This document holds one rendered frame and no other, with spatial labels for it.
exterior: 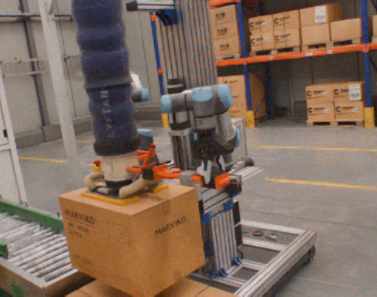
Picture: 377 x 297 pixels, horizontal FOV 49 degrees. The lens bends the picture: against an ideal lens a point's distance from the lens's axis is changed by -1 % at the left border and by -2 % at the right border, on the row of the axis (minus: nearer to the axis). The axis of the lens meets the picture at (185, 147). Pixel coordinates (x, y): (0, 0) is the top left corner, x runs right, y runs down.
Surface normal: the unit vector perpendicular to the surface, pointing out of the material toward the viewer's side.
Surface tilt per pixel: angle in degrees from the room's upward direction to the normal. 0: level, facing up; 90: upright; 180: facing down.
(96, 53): 73
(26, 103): 92
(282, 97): 90
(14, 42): 90
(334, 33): 90
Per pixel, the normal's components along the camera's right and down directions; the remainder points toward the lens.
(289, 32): -0.63, 0.19
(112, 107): 0.10, -0.18
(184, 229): 0.72, 0.05
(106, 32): 0.35, -0.18
